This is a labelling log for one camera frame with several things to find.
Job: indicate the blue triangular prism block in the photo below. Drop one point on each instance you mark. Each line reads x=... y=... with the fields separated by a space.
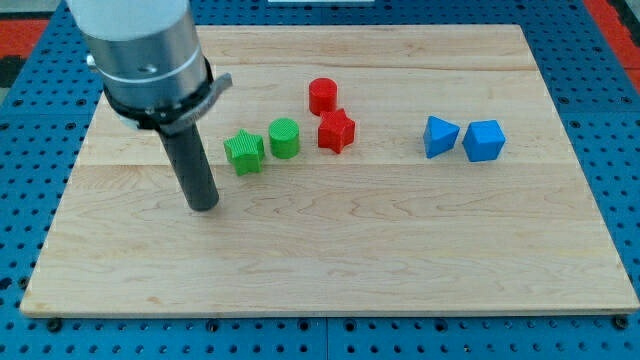
x=439 y=136

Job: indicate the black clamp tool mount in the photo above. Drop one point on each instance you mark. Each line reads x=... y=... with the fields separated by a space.
x=164 y=93

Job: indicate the blue cube block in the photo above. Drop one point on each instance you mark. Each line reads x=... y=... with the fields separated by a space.
x=483 y=141

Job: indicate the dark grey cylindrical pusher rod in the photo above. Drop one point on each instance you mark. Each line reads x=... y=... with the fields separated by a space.
x=188 y=159

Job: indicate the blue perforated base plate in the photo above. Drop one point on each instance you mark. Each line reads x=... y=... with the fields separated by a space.
x=47 y=112

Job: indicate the red star block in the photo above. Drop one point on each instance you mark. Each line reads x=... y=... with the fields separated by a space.
x=336 y=130

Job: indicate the red cylinder block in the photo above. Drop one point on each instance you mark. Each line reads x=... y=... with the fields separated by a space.
x=323 y=93

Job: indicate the green cylinder block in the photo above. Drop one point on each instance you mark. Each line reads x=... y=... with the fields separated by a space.
x=284 y=138

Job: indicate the green star block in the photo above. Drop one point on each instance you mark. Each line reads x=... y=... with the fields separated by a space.
x=245 y=152

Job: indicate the light wooden board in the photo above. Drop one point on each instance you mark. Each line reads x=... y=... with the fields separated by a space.
x=379 y=230

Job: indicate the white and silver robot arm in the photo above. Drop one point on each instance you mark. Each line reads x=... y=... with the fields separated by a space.
x=138 y=28

